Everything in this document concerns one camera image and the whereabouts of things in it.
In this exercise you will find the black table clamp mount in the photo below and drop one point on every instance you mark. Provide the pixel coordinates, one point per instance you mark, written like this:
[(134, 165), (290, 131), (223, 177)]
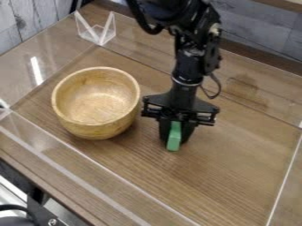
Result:
[(38, 216)]

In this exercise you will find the wooden bowl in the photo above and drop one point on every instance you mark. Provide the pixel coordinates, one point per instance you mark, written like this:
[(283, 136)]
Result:
[(95, 102)]

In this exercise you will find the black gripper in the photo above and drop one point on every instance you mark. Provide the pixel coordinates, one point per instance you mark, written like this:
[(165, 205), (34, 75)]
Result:
[(179, 106)]

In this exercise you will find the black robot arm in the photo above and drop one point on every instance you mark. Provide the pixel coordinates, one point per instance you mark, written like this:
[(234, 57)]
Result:
[(193, 22)]

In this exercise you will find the green rectangular block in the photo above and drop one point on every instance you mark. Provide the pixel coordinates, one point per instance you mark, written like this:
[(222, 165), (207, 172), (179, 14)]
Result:
[(174, 137)]

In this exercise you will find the clear acrylic tray wall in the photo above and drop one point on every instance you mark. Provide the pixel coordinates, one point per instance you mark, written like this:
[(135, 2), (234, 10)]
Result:
[(84, 185)]

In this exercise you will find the clear acrylic corner bracket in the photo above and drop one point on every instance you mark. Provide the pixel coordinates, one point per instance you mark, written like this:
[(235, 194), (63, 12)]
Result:
[(96, 34)]

